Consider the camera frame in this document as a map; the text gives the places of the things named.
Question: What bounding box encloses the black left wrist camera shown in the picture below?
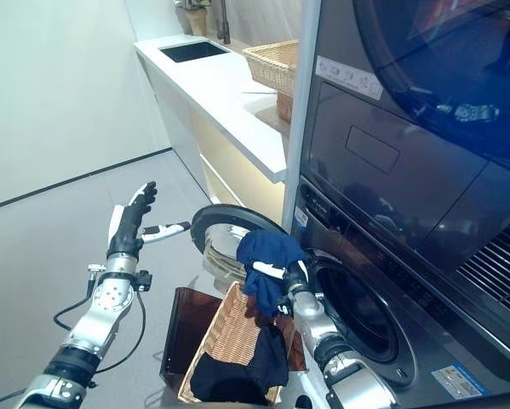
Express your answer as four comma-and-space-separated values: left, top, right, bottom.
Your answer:
135, 269, 154, 291

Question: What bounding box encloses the brown woven basket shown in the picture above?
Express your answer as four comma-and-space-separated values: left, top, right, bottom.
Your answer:
275, 90, 295, 124

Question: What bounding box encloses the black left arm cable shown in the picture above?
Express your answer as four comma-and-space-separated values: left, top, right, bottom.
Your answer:
52, 292, 148, 372

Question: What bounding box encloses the beige ribbed vase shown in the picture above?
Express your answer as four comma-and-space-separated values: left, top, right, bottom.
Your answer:
185, 7, 209, 36

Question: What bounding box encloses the small blue white sticker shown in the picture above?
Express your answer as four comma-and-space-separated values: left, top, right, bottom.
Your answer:
431, 363, 485, 403

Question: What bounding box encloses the pale wicker tray basket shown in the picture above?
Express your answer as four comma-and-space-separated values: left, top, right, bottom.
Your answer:
241, 40, 301, 91

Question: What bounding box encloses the white laundry counter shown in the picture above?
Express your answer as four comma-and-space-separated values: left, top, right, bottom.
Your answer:
133, 36, 301, 206

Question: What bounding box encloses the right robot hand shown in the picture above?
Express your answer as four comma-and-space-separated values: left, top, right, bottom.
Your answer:
253, 259, 312, 296

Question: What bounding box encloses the white pictogram label sticker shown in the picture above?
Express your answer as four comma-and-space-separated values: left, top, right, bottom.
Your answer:
316, 54, 385, 101

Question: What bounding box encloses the black rectangular sink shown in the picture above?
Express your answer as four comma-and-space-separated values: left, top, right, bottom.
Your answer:
158, 40, 232, 65

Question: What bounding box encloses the white tall side panel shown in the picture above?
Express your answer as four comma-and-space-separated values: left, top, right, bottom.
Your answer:
281, 0, 320, 234

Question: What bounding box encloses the grey dryer with round door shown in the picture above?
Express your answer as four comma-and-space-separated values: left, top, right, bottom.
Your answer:
299, 0, 510, 300

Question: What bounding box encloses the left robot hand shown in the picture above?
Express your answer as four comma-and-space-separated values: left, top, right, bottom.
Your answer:
106, 181, 192, 259

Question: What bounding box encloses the black garment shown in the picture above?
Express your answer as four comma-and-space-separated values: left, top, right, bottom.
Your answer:
189, 325, 290, 406

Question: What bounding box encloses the woven wicker laundry basket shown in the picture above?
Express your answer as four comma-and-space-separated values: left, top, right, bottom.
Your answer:
176, 280, 301, 406

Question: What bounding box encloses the blue energy label sticker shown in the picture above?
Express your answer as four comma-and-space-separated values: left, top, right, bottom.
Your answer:
295, 206, 310, 235

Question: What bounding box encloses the blue garment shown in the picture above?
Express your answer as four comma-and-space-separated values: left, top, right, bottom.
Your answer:
236, 231, 308, 320

